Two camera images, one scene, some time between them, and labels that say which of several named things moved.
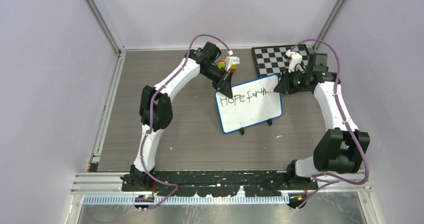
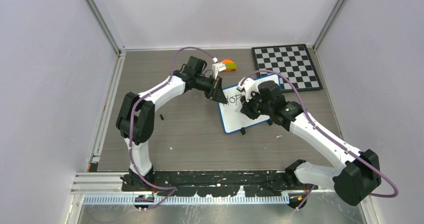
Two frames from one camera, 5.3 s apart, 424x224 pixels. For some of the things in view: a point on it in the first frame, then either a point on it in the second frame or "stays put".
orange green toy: (221, 65) stays put
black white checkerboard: (272, 61) stays put
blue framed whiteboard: (251, 104) stays put
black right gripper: (285, 86) -> (246, 108)
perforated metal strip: (129, 200) stays put
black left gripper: (224, 85) -> (217, 94)
